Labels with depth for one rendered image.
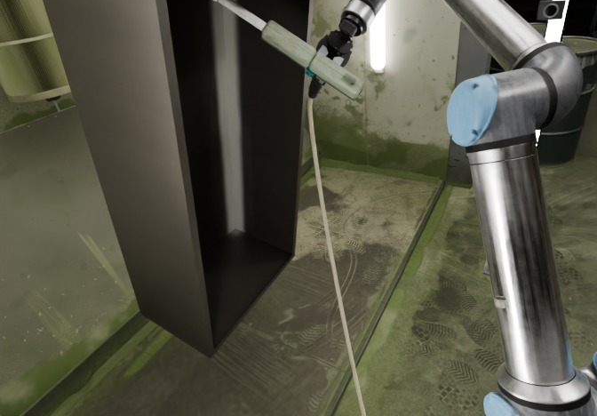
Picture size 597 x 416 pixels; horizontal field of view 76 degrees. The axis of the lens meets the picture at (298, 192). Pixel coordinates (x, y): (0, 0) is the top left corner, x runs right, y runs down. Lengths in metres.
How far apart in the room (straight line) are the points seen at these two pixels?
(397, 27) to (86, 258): 2.36
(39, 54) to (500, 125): 1.80
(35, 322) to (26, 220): 0.47
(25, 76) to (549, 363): 2.00
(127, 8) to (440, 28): 2.24
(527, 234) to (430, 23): 2.19
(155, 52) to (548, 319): 0.86
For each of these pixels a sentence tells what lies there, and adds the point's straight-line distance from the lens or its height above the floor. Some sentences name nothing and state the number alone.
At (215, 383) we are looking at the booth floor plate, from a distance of 1.98.
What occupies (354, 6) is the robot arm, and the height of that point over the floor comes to 1.50.
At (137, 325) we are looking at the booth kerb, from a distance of 2.29.
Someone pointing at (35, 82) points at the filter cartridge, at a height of 1.33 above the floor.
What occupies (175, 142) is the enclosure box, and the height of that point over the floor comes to 1.33.
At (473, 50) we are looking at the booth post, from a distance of 2.79.
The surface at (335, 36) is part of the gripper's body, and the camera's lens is 1.16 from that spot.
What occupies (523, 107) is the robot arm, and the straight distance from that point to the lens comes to 0.75.
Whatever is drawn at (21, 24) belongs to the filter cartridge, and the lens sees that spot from 2.02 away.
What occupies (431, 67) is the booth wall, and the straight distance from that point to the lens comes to 2.87.
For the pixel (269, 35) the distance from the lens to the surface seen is 1.09.
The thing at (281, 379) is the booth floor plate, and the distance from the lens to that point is 1.91.
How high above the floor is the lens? 1.63
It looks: 31 degrees down
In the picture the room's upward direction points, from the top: 8 degrees counter-clockwise
